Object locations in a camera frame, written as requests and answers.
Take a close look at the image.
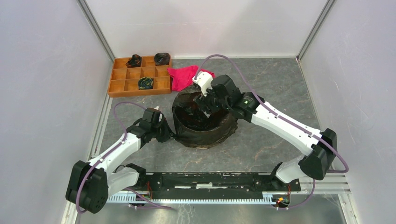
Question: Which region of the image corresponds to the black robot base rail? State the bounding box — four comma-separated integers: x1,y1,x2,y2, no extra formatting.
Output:
126,167,301,201

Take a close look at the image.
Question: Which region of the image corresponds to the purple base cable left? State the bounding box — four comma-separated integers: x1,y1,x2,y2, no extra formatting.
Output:
123,187,173,211

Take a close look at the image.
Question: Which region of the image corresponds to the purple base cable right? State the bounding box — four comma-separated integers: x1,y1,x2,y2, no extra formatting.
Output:
275,179,316,211

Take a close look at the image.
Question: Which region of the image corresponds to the black rolled item back left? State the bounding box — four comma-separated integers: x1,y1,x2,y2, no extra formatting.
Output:
126,54,142,68

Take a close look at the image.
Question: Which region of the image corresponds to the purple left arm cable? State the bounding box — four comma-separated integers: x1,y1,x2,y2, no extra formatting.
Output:
75,102,148,215

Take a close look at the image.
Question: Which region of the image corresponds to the blue green rolled item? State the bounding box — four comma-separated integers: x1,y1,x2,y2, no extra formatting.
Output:
138,77,154,90

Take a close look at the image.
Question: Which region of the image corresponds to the dark rolled item back right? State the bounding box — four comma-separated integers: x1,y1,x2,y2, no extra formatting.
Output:
154,52,171,66

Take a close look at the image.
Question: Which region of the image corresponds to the wooden compartment tray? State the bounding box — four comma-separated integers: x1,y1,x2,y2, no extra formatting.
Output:
107,56,172,98

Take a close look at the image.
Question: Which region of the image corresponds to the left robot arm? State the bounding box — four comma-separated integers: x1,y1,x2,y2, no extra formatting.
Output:
65,108,174,214

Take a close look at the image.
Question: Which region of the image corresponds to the black plastic trash bag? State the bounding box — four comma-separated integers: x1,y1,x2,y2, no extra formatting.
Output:
172,85,238,149

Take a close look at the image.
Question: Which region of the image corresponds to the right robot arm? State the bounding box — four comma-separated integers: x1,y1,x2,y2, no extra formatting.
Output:
192,72,337,190

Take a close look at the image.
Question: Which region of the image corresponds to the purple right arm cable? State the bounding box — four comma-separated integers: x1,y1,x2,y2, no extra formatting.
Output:
195,54,350,174

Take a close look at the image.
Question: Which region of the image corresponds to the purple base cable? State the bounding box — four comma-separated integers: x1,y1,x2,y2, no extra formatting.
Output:
275,179,316,211
123,187,173,211

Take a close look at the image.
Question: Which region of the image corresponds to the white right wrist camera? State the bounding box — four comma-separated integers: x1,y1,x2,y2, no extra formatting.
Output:
192,71,213,97

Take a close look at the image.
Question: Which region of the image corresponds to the red crumpled cloth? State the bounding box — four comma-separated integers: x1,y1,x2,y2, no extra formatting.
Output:
167,65,198,91

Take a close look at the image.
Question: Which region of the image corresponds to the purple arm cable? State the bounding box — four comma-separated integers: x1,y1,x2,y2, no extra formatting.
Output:
75,102,148,215
195,54,350,174

